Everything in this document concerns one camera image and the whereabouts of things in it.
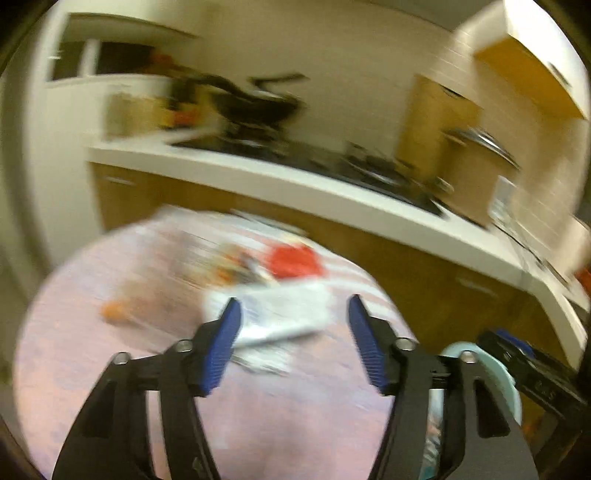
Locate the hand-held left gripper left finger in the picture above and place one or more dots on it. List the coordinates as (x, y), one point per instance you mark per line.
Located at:
(221, 341)

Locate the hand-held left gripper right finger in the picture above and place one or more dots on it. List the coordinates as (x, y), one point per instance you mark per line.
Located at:
(364, 341)

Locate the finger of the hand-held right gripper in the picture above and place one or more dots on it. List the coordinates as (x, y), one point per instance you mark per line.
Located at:
(508, 344)

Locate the light blue perforated basket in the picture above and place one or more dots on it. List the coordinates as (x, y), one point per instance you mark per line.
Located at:
(508, 387)

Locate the white plastic wrapper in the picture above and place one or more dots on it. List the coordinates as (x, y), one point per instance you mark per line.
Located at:
(286, 309)

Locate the colourful cartoon snack wrapper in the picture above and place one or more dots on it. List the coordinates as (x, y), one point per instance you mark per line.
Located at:
(231, 265)

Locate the red plastic bag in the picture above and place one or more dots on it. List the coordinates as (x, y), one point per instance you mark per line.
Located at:
(295, 261)

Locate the orange peel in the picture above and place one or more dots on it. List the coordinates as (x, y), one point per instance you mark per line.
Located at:
(115, 310)

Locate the wooden base cabinet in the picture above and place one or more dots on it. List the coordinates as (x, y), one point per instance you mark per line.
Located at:
(438, 286)

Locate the red plastic basket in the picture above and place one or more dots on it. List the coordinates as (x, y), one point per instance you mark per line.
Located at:
(584, 281)

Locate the pink patterned tablecloth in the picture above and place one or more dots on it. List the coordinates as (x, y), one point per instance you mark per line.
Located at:
(92, 369)

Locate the brown rice cooker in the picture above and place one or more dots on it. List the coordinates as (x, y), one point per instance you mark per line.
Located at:
(475, 184)

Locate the white kitchen countertop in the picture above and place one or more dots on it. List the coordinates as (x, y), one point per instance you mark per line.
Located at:
(277, 177)

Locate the black gas stove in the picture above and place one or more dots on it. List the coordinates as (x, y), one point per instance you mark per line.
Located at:
(323, 159)

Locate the wooden cutting board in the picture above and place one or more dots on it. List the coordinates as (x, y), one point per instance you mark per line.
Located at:
(429, 120)

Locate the black wok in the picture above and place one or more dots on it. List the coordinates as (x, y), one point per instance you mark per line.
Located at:
(258, 104)

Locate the beige slotted basket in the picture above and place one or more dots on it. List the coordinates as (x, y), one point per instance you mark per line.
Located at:
(134, 113)

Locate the yellow wall cabinet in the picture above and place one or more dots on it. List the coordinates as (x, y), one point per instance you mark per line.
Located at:
(531, 60)

